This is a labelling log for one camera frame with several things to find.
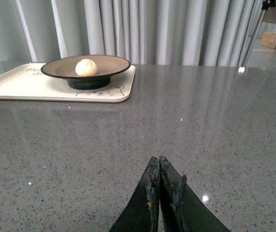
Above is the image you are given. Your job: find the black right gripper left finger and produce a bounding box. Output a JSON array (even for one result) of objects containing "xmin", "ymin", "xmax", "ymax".
[{"xmin": 109, "ymin": 157, "xmax": 160, "ymax": 232}]

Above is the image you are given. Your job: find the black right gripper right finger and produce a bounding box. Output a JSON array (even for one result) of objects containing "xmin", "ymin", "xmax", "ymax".
[{"xmin": 159, "ymin": 156, "xmax": 229, "ymax": 232}]

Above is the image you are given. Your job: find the tan plate with black rim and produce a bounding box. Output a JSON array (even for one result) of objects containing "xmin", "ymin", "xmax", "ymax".
[{"xmin": 41, "ymin": 55, "xmax": 131, "ymax": 90}]

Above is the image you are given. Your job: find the white steamed bun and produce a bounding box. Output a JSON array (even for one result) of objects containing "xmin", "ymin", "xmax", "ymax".
[{"xmin": 75, "ymin": 59, "xmax": 99, "ymax": 77}]

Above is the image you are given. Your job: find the cream bear-print tray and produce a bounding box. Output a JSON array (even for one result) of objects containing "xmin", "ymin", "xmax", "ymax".
[{"xmin": 0, "ymin": 63, "xmax": 136, "ymax": 103}]

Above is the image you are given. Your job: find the grey pleated curtain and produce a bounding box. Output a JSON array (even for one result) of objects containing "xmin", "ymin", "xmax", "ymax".
[{"xmin": 0, "ymin": 0, "xmax": 255, "ymax": 66}]

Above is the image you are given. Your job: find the silver tripod leg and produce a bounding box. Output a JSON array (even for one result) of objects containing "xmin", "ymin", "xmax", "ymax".
[{"xmin": 240, "ymin": 0, "xmax": 276, "ymax": 67}]

